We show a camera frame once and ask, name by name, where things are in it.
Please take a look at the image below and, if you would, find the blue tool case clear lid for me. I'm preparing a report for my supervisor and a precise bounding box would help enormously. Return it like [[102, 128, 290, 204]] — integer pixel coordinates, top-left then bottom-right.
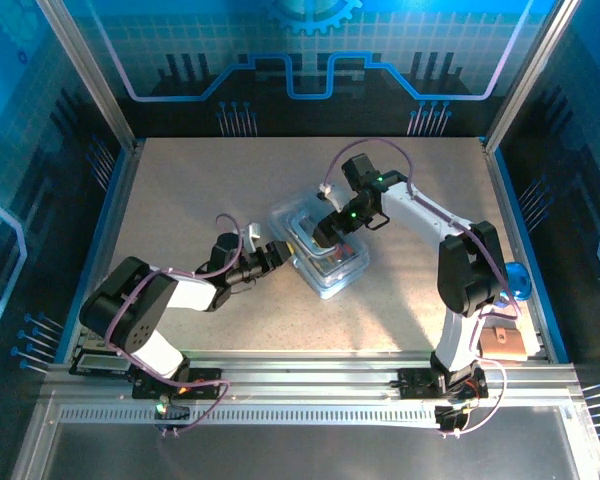
[[267, 187, 372, 301]]

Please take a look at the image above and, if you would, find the black connector block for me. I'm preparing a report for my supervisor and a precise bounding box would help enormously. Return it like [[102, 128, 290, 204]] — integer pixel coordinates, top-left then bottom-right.
[[433, 403, 470, 435], [153, 397, 192, 430]]

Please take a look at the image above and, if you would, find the grey desk calculator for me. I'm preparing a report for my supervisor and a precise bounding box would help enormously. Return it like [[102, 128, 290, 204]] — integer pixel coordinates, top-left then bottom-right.
[[68, 329, 134, 377]]

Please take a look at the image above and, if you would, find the blue round object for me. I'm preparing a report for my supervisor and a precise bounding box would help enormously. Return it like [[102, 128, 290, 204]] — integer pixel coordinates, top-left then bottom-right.
[[502, 260, 531, 301]]

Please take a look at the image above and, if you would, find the grey metal panel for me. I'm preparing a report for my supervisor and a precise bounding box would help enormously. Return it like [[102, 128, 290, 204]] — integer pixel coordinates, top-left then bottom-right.
[[9, 419, 600, 480]]

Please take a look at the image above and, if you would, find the brown flat block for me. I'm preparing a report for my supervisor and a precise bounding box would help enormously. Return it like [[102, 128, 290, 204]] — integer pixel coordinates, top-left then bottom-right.
[[479, 327, 526, 362]]

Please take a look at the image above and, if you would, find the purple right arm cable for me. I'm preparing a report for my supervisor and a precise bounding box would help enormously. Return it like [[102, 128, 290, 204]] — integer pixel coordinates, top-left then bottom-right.
[[325, 138, 524, 439]]

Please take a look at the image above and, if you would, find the aluminium mounting rail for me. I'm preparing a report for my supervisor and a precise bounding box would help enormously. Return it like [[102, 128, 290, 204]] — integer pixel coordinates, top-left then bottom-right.
[[39, 349, 584, 404]]

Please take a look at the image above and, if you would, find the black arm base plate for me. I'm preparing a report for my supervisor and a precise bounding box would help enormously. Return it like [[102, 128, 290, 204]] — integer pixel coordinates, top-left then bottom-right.
[[396, 366, 490, 401], [131, 368, 233, 401]]

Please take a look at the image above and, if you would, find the slotted grey cable duct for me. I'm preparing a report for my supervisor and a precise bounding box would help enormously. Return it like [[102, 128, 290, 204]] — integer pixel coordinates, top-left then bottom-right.
[[57, 405, 569, 425]]

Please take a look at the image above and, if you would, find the aluminium frame post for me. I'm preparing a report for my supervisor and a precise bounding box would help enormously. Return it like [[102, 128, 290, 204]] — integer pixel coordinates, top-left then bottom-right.
[[481, 0, 584, 154], [33, 0, 144, 154]]

